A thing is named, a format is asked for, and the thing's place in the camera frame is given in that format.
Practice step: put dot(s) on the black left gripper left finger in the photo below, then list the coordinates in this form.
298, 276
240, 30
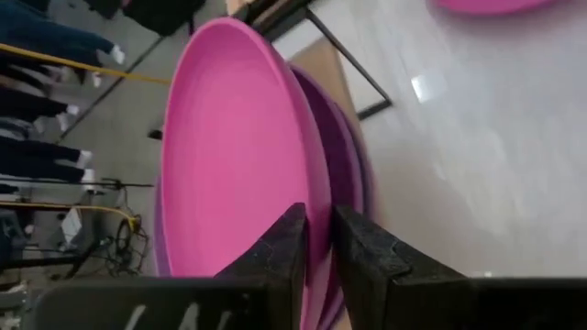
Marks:
257, 298

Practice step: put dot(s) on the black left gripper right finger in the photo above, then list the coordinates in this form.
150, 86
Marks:
413, 302

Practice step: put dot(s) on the magenta pink plate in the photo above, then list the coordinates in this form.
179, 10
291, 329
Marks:
238, 151

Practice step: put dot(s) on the purple plate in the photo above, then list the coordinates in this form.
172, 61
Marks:
341, 156

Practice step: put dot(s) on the peach pink plate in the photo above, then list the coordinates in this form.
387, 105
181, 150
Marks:
490, 4

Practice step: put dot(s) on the wooden shelf with black legs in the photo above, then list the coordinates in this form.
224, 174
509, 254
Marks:
321, 64

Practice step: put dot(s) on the person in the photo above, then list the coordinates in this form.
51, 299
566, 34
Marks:
46, 39
41, 160
32, 103

